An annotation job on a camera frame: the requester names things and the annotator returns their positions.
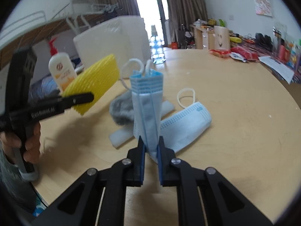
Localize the white and red packet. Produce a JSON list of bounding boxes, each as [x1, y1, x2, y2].
[[229, 52, 247, 63]]

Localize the person's left forearm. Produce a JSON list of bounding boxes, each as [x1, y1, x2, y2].
[[0, 146, 40, 215]]

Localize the white lotion pump bottle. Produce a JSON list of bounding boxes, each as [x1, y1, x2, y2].
[[48, 38, 78, 95]]

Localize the yellow foam net sleeve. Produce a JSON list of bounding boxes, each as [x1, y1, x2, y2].
[[62, 54, 120, 116]]

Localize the black headphones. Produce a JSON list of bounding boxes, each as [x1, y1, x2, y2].
[[255, 33, 273, 46]]

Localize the person's left hand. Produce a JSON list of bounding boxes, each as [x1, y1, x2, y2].
[[0, 120, 41, 164]]

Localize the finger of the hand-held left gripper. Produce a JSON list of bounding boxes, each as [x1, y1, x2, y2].
[[56, 92, 95, 110]]

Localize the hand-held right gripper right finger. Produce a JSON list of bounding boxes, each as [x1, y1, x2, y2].
[[157, 135, 277, 226]]

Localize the glass balcony door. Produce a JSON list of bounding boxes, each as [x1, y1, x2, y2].
[[132, 0, 170, 45]]

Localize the clear blue sanitizer bottle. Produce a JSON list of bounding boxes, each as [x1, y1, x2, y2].
[[150, 25, 166, 64]]

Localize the red bottle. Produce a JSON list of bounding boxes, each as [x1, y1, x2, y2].
[[279, 45, 290, 60]]

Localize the metal bunk bed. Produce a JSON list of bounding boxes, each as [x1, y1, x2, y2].
[[67, 0, 118, 29], [0, 9, 76, 59]]

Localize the blue face mask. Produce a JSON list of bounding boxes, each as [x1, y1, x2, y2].
[[121, 58, 164, 164], [160, 88, 211, 153]]

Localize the printed paper sheet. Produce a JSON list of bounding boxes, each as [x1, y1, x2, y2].
[[259, 55, 295, 84]]

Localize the small red snack packet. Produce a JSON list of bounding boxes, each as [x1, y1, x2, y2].
[[209, 49, 232, 58]]

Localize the gray fluffy pouch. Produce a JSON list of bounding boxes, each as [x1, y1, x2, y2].
[[109, 92, 135, 126]]

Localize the black trolley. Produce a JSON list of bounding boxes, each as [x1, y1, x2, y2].
[[177, 24, 193, 49]]

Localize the wooden desk with drawers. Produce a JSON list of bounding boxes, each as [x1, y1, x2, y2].
[[189, 24, 226, 50]]

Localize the large red snack packet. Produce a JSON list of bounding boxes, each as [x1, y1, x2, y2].
[[230, 47, 259, 62]]

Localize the blue patterned quilt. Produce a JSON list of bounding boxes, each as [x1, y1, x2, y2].
[[30, 75, 62, 99]]

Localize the steel thermos bottle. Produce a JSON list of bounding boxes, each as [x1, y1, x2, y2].
[[273, 27, 283, 52]]

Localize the white foam box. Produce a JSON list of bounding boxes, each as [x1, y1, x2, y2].
[[73, 15, 151, 76]]

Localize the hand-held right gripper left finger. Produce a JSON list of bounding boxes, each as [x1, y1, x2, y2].
[[30, 135, 145, 226]]

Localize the pink cartoon wall poster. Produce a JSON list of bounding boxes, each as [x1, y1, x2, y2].
[[253, 0, 273, 17]]

